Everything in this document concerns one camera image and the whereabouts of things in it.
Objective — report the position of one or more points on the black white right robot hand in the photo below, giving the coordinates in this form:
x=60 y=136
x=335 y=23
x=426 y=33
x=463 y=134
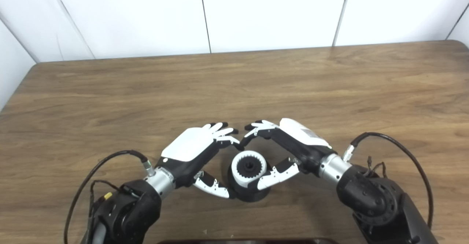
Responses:
x=302 y=141

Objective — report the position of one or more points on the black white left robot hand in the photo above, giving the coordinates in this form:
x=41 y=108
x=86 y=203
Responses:
x=190 y=145

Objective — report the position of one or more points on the round black plastic part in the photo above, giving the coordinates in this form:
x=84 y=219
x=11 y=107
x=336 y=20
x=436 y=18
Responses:
x=253 y=195

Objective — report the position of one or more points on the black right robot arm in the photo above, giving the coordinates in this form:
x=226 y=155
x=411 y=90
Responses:
x=373 y=200

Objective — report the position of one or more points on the dark robot torso edge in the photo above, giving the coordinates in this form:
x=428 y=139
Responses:
x=249 y=241

